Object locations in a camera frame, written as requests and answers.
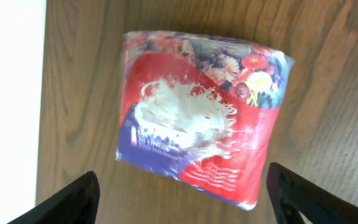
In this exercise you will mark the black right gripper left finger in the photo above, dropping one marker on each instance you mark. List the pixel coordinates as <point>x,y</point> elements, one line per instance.
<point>77,203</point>

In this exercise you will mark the pink purple tissue pack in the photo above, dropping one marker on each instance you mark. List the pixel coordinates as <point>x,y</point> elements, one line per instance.
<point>201,109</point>

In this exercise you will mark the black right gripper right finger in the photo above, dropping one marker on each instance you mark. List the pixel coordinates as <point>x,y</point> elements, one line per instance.
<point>293,197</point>

